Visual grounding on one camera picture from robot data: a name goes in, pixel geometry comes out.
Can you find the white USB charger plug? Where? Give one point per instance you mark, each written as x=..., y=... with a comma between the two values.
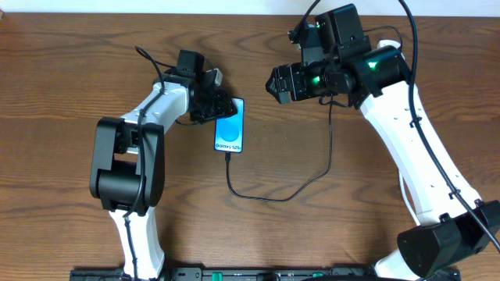
x=384, y=43

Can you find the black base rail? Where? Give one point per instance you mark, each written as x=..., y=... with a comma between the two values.
x=197, y=274

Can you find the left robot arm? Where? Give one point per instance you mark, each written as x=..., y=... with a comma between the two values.
x=128, y=163

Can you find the blue Galaxy smartphone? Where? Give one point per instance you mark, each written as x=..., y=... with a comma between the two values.
x=229, y=132

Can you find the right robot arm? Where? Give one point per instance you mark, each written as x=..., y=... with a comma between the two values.
x=453, y=222

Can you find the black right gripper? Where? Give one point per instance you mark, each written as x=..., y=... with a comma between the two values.
x=282, y=74

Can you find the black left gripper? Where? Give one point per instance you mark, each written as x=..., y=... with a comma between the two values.
x=225, y=105

